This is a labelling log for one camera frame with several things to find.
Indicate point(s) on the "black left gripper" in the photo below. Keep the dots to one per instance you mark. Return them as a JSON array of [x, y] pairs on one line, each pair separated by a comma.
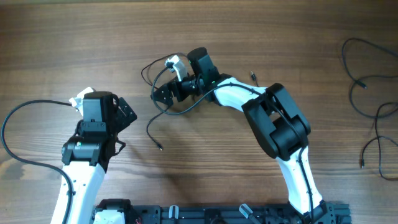
[[123, 122]]

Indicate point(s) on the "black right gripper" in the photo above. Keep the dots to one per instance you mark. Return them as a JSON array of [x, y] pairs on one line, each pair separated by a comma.
[[166, 88]]

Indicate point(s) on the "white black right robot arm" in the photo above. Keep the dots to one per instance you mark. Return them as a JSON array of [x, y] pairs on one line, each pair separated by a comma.
[[280, 128]]

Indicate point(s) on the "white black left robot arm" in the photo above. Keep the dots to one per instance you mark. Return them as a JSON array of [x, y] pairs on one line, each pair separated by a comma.
[[86, 155]]

